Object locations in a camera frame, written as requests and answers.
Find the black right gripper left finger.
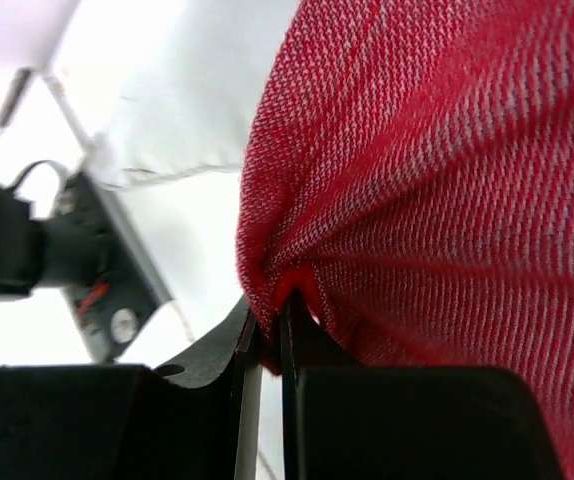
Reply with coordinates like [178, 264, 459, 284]
[156, 299, 260, 479]

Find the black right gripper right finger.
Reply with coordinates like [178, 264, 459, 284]
[279, 292, 347, 480]

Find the red patterned pillowcase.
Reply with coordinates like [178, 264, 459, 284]
[237, 1, 574, 479]

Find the white pillow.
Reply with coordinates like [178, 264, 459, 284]
[50, 1, 297, 189]

